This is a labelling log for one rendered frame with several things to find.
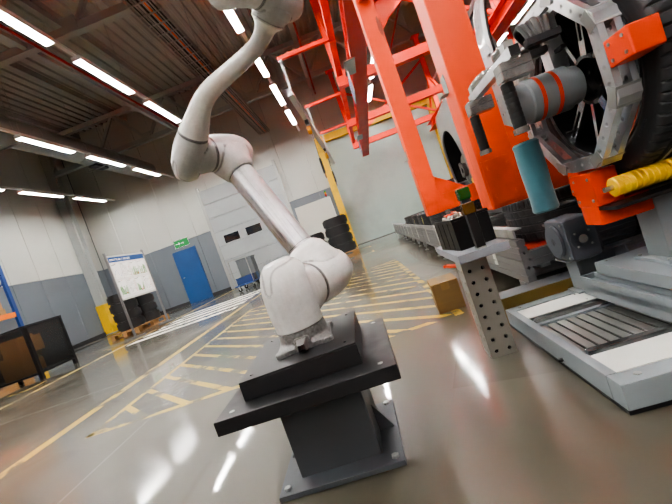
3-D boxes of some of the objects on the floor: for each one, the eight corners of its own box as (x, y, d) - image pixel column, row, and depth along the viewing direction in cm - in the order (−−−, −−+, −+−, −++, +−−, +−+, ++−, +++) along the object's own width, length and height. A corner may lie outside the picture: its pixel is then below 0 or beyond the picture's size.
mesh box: (42, 379, 641) (21, 326, 637) (-24, 402, 650) (-45, 350, 646) (80, 361, 728) (61, 314, 724) (21, 382, 737) (3, 335, 733)
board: (145, 334, 824) (113, 249, 816) (124, 341, 827) (92, 257, 819) (177, 317, 973) (150, 246, 965) (160, 324, 977) (132, 252, 969)
